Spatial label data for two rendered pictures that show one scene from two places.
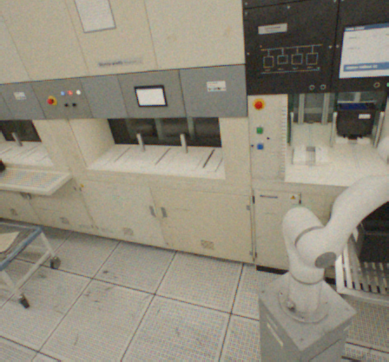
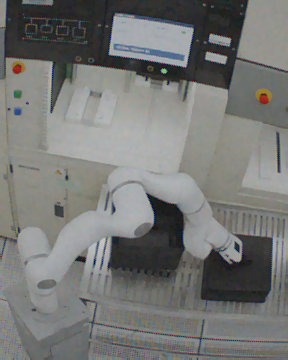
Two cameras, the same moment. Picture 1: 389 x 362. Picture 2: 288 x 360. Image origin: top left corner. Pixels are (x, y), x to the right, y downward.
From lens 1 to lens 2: 102 cm
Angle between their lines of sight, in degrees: 26
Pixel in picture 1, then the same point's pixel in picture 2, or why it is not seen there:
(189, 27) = not seen: outside the picture
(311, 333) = (48, 329)
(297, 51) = (63, 24)
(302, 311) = (42, 312)
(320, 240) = (41, 270)
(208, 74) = not seen: outside the picture
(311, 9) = not seen: outside the picture
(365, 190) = (83, 229)
